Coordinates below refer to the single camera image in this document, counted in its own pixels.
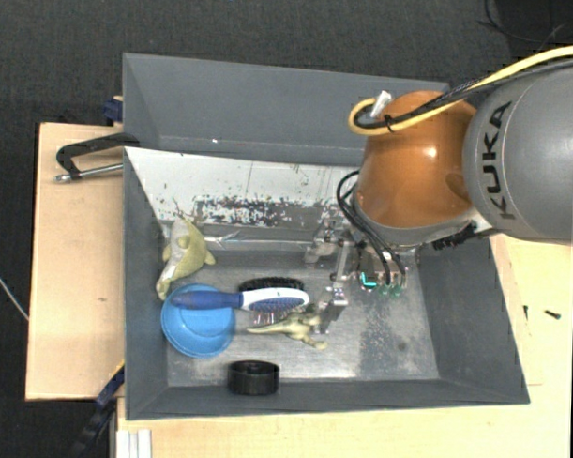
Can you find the black oval brush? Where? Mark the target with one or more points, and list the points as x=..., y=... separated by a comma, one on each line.
x=271, y=284

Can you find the blue and white hairbrush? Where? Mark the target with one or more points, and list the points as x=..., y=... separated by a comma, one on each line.
x=270, y=299

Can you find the green plush toy animal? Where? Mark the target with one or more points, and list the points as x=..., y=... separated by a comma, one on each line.
x=187, y=253

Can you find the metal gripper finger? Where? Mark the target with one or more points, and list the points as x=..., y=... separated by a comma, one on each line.
x=333, y=307
x=324, y=247

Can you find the blue plastic bowl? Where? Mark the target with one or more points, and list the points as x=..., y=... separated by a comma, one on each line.
x=198, y=330

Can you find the black round cap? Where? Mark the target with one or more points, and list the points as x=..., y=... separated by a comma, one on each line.
x=253, y=377

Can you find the small black screw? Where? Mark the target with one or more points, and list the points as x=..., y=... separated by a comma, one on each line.
x=553, y=315

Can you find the green toy dinosaur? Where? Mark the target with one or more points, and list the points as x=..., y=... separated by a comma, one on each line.
x=297, y=326

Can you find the grey metal bin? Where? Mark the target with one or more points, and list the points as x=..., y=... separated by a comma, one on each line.
x=395, y=330

